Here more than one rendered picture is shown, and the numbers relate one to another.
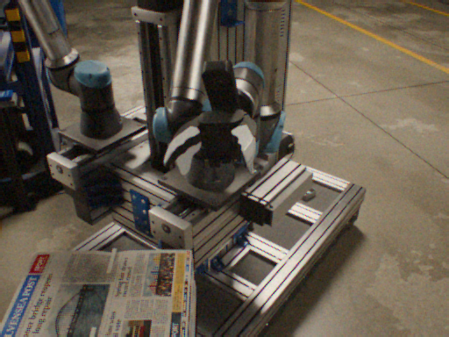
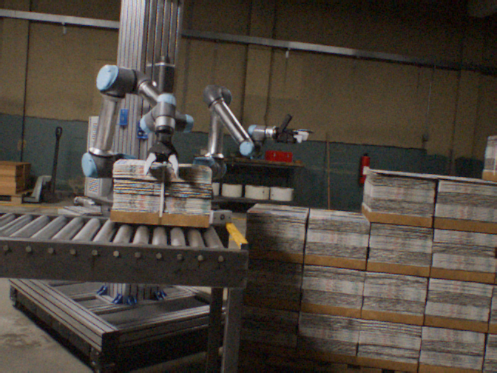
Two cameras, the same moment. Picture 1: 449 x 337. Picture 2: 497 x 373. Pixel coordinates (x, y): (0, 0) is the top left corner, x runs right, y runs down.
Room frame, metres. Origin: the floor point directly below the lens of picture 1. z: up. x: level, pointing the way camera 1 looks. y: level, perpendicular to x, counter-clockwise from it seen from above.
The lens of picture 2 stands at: (0.34, 2.86, 1.14)
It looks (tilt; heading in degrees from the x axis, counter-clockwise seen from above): 4 degrees down; 279
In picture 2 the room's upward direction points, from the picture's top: 5 degrees clockwise
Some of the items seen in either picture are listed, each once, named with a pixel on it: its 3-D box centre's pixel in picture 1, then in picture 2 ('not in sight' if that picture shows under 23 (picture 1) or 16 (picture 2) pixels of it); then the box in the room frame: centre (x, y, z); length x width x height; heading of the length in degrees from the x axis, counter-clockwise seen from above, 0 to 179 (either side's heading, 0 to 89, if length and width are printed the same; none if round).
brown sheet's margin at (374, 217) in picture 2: not in sight; (393, 214); (0.04, 0.24, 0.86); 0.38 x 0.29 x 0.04; 93
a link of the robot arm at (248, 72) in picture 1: (242, 89); (258, 132); (0.79, -0.04, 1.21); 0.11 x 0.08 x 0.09; 169
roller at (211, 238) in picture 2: not in sight; (213, 241); (0.76, 1.01, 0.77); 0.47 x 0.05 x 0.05; 109
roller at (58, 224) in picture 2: not in sight; (49, 232); (1.32, 1.20, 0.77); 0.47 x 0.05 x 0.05; 109
